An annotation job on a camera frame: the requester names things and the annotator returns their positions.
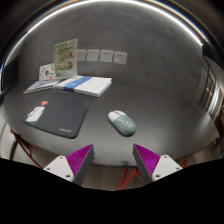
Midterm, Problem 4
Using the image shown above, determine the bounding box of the grey striped booklet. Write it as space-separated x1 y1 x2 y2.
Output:
23 78 61 95

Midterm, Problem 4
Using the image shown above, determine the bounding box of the black mouse pad with print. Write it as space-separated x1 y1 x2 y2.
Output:
21 90 94 140

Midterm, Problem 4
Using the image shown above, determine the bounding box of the red metal table frame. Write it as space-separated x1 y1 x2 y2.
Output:
9 128 189 191

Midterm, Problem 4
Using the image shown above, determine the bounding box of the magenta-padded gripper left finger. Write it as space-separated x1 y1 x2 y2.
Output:
43 143 95 187

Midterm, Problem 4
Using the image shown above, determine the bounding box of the black framed glass door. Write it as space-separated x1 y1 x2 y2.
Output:
199 56 224 128

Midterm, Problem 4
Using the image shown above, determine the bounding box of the white book with blue band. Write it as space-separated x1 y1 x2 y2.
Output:
54 75 113 98

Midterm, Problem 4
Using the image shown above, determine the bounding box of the green menu sign stand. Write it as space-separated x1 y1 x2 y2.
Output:
53 38 79 80

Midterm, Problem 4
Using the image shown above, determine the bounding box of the small white illustrated card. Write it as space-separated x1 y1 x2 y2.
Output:
38 62 56 82

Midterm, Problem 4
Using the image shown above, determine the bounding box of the white and green computer mouse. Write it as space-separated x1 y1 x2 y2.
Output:
107 109 138 137

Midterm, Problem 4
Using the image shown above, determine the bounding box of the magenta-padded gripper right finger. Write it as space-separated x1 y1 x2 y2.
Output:
132 143 184 185

